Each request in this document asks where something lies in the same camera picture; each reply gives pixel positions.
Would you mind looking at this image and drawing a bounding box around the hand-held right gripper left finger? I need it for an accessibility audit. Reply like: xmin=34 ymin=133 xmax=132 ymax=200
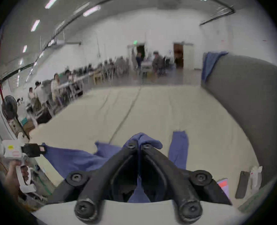
xmin=47 ymin=141 xmax=138 ymax=222

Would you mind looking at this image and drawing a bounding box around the white hand controller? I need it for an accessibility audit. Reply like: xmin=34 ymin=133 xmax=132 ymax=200
xmin=248 ymin=165 xmax=263 ymax=195

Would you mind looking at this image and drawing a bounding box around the black phone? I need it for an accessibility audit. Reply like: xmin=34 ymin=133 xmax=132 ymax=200
xmin=235 ymin=171 xmax=250 ymax=199

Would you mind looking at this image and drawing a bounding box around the black standing fan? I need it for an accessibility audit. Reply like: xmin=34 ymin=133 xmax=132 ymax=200
xmin=1 ymin=95 xmax=18 ymax=122

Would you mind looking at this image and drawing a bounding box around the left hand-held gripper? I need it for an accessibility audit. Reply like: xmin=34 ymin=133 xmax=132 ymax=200
xmin=1 ymin=133 xmax=47 ymax=193

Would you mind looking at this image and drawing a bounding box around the group of people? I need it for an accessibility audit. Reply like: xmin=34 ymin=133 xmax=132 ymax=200
xmin=27 ymin=55 xmax=131 ymax=113
xmin=135 ymin=51 xmax=175 ymax=76

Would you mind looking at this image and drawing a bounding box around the bed with beige sheet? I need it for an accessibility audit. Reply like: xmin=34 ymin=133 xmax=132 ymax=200
xmin=29 ymin=85 xmax=261 ymax=210

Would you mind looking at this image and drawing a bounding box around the row of tables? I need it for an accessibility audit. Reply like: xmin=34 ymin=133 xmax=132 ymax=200
xmin=56 ymin=66 xmax=120 ymax=99

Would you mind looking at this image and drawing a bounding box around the pink card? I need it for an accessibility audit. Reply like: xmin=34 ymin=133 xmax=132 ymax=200
xmin=216 ymin=178 xmax=230 ymax=196

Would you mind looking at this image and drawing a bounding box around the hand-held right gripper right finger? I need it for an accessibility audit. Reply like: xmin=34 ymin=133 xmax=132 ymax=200
xmin=140 ymin=144 xmax=233 ymax=223

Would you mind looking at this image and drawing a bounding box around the blue cloth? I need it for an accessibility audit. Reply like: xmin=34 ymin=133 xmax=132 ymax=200
xmin=202 ymin=51 xmax=229 ymax=83

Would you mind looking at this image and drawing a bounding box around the dark blue shirt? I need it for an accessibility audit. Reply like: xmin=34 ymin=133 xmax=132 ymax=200
xmin=42 ymin=131 xmax=190 ymax=203

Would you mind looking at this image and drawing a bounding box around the person's left hand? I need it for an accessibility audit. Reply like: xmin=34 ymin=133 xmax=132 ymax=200
xmin=4 ymin=160 xmax=30 ymax=197

